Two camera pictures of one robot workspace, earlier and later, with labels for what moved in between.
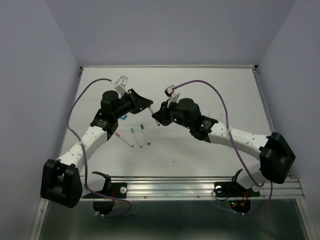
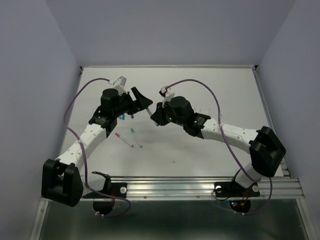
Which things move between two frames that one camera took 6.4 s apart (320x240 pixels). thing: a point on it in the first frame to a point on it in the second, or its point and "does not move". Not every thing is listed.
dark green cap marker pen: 145,134 to 150,114
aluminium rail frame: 200,188 does not move
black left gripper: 139,102 does not move
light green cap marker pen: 133,131 does not move
